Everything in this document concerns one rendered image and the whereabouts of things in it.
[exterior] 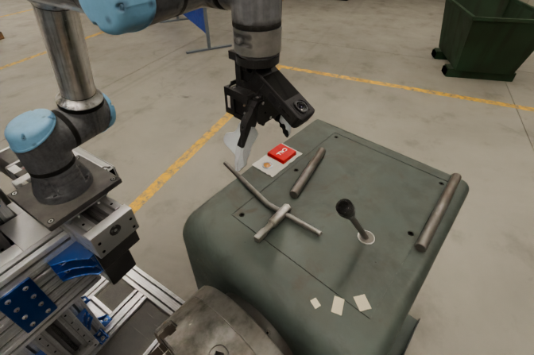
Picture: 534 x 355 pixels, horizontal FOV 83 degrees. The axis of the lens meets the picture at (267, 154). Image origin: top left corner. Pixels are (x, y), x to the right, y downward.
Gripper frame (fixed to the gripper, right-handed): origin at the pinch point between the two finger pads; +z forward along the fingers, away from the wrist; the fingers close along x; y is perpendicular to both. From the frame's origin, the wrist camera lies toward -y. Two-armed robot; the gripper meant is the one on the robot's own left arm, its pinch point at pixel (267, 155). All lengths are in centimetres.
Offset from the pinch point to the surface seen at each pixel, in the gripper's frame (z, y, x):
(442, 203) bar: 14.3, -30.2, -26.7
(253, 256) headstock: 16.7, -6.1, 10.8
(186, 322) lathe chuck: 20.3, -4.5, 27.1
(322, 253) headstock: 16.6, -16.2, 1.2
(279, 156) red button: 15.4, 9.5, -16.0
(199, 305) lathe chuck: 20.7, -3.7, 23.5
